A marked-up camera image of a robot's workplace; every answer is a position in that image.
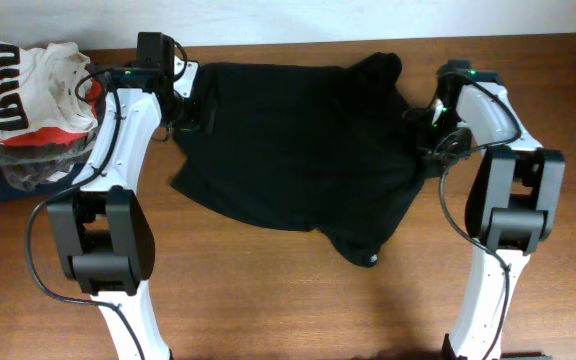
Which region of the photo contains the black cable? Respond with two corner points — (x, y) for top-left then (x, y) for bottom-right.
(402, 69), (524, 360)
(24, 39), (189, 360)

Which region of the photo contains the right black cable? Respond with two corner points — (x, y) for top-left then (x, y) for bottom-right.
(402, 69), (524, 360)

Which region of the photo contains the left black cable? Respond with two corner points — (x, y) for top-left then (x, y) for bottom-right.
(24, 39), (189, 360)

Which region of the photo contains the black t-shirt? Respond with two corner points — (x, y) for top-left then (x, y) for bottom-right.
(171, 52), (428, 268)

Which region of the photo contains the red folded garment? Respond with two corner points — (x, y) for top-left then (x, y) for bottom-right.
(0, 76), (98, 147)

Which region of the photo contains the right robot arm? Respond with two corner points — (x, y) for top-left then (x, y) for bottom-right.
(407, 60), (566, 359)

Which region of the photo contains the grey folded garment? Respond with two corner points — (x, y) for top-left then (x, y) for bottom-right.
(0, 62), (122, 193)

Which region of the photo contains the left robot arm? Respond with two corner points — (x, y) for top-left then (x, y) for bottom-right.
(41, 32), (214, 359)

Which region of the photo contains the navy blue folded garment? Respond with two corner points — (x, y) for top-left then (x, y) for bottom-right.
(0, 144), (92, 203)

